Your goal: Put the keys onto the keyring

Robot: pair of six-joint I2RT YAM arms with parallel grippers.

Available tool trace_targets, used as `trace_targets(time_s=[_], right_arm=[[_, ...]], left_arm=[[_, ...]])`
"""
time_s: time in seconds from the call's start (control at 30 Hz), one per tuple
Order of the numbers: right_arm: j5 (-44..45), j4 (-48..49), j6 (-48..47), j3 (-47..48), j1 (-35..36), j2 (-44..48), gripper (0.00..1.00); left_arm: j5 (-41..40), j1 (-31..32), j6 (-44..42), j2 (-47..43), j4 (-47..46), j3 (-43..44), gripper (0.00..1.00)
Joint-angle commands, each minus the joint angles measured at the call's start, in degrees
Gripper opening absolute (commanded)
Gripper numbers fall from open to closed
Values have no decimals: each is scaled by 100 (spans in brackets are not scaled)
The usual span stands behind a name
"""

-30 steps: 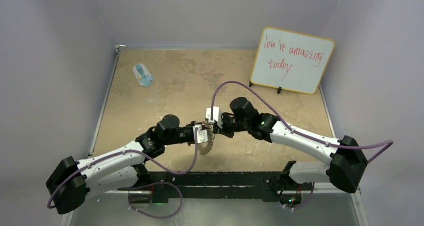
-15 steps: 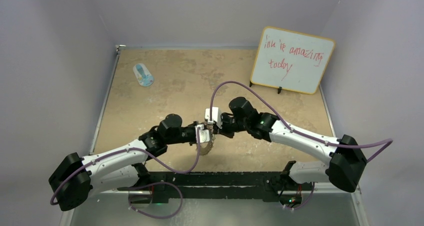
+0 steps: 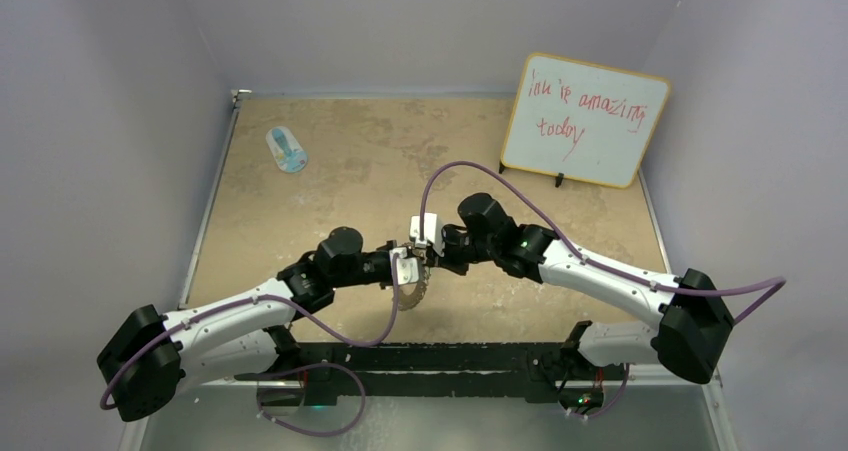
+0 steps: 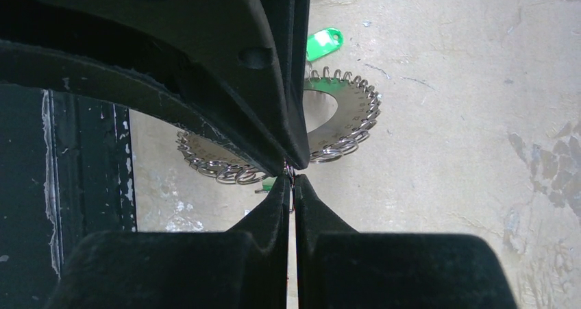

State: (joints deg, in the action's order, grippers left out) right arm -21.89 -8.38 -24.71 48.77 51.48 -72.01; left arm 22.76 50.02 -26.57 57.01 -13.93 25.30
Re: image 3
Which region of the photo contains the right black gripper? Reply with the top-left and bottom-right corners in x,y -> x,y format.
427,226 -> 499,278

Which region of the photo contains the metal disc with keyrings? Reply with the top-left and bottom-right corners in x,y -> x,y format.
397,267 -> 430,311

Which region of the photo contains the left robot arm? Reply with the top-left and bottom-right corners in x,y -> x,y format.
96,227 -> 426,422

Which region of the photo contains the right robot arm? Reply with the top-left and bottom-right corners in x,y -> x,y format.
409,193 -> 735,384

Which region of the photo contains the black base beam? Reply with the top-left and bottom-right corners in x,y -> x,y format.
235,321 -> 625,409

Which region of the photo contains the blue white blister package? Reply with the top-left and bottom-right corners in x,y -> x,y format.
265,126 -> 308,174

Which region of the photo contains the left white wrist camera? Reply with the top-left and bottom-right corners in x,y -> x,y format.
389,246 -> 425,286

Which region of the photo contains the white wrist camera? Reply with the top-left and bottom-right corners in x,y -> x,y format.
409,212 -> 444,257
389,246 -> 425,286

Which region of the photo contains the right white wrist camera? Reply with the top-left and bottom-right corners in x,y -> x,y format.
409,212 -> 444,257

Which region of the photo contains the whiteboard with yellow frame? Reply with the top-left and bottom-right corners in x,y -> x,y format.
499,53 -> 672,189

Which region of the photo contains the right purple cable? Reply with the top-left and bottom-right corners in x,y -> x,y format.
419,161 -> 788,422

